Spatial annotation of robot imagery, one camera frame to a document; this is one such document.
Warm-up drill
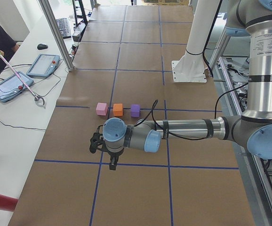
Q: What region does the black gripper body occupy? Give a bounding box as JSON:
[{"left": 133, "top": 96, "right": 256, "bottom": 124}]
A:
[{"left": 107, "top": 150, "right": 124, "bottom": 165}]

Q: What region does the orange foam block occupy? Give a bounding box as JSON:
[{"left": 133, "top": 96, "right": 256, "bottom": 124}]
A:
[{"left": 113, "top": 103, "right": 123, "bottom": 116}]

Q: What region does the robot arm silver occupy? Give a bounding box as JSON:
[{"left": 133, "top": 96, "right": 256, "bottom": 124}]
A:
[{"left": 90, "top": 0, "right": 272, "bottom": 169}]

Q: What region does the pink foam block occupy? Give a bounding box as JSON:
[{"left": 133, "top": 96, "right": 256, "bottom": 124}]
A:
[{"left": 96, "top": 102, "right": 108, "bottom": 116}]

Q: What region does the purple foam block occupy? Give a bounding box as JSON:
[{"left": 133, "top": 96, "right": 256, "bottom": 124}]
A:
[{"left": 130, "top": 104, "right": 140, "bottom": 118}]

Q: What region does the reacher grabber tool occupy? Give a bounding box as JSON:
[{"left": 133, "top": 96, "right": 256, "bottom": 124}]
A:
[{"left": 0, "top": 52, "right": 46, "bottom": 109}]

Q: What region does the teach pendant far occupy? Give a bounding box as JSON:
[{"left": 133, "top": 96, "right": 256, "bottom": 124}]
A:
[{"left": 26, "top": 54, "right": 60, "bottom": 78}]

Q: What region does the teach pendant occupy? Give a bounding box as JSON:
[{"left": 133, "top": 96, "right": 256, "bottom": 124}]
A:
[
  {"left": 0, "top": 71, "right": 34, "bottom": 103},
  {"left": 26, "top": 54, "right": 60, "bottom": 78}
]

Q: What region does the teach pendant near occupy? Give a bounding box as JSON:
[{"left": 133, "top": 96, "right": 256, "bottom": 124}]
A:
[{"left": 0, "top": 71, "right": 34, "bottom": 103}]

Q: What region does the red cylinder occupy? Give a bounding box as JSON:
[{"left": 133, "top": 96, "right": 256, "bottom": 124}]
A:
[{"left": 0, "top": 194, "right": 18, "bottom": 212}]

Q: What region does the black computer mouse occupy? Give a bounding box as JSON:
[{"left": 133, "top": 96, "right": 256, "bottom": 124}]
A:
[{"left": 37, "top": 43, "right": 48, "bottom": 50}]

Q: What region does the black keyboard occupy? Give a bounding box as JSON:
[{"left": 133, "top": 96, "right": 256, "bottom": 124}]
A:
[{"left": 56, "top": 18, "right": 71, "bottom": 39}]

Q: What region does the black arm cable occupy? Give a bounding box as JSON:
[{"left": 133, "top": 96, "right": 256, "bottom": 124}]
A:
[{"left": 147, "top": 0, "right": 224, "bottom": 141}]

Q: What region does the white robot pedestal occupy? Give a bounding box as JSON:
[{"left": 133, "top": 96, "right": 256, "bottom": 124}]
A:
[{"left": 172, "top": 0, "right": 222, "bottom": 83}]

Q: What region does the aluminium frame post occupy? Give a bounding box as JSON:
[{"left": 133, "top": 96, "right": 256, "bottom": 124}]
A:
[{"left": 39, "top": 0, "right": 74, "bottom": 72}]

